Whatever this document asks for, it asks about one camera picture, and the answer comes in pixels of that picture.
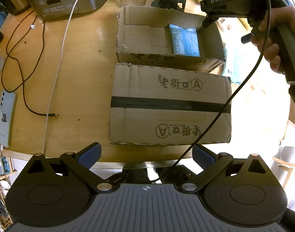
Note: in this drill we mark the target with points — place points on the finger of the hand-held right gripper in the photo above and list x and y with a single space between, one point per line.
206 21

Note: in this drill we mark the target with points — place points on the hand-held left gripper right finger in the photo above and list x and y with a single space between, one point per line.
203 156

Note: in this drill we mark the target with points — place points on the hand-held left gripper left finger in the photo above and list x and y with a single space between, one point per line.
90 156

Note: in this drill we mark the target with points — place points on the blue snack packet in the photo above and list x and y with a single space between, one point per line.
185 40

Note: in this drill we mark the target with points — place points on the brown cardboard box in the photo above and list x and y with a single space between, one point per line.
169 101

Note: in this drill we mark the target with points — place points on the wooden desktop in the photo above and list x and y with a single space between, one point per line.
84 77

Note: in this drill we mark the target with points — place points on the person's right hand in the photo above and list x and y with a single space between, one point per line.
270 50

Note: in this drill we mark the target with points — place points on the teal and white packet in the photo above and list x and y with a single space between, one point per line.
233 61

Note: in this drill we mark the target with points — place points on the wooden chair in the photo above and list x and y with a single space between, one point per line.
288 166

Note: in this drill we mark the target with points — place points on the light blue smartphone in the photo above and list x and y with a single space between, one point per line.
6 118

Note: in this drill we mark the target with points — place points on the wooden shoe rack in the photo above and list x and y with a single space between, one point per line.
1 193

